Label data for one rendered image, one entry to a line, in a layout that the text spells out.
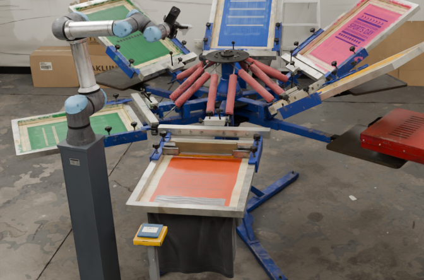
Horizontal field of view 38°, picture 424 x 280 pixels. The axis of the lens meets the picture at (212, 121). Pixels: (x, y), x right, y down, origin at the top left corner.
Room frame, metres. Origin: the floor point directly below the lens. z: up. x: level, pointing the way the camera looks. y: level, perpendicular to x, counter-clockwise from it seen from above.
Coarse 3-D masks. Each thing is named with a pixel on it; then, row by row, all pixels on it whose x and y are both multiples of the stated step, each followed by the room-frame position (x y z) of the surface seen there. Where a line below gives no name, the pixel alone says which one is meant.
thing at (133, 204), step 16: (240, 144) 3.24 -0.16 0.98; (160, 160) 3.11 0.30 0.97; (144, 176) 2.88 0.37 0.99; (240, 192) 2.66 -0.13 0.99; (128, 208) 2.59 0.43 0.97; (144, 208) 2.57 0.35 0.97; (160, 208) 2.56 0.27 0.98; (176, 208) 2.54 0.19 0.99; (192, 208) 2.53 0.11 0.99; (208, 208) 2.52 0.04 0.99; (224, 208) 2.51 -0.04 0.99; (240, 208) 2.51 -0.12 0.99
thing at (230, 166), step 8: (208, 160) 3.10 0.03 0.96; (216, 160) 3.09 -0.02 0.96; (224, 160) 3.09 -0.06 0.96; (232, 160) 3.08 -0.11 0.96; (240, 160) 3.08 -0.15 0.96; (208, 168) 3.00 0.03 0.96; (216, 168) 2.99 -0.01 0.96; (224, 168) 2.99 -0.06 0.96; (232, 168) 2.98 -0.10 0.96; (232, 176) 2.90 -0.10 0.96; (232, 184) 2.81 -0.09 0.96; (224, 192) 2.73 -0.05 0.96
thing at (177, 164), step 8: (176, 160) 3.12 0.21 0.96; (184, 160) 3.11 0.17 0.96; (192, 160) 3.11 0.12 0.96; (200, 160) 3.10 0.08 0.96; (168, 168) 3.02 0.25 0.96; (176, 168) 3.02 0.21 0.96; (184, 168) 3.01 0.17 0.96; (192, 168) 3.01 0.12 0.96; (200, 168) 3.00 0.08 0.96; (168, 176) 2.93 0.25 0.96; (160, 184) 2.84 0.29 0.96; (160, 192) 2.76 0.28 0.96; (168, 192) 2.75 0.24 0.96; (176, 192) 2.75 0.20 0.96; (184, 192) 2.75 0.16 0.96; (152, 200) 2.68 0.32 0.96
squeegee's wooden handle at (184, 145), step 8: (176, 144) 3.15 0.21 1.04; (184, 144) 3.14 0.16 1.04; (192, 144) 3.13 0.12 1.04; (200, 144) 3.12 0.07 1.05; (208, 144) 3.11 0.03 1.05; (216, 144) 3.10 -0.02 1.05; (224, 144) 3.09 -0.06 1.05; (232, 144) 3.08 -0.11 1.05; (192, 152) 3.13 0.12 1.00; (200, 152) 3.12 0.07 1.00; (208, 152) 3.11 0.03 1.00; (216, 152) 3.10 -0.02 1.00; (224, 152) 3.09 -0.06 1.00; (232, 152) 3.08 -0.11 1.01
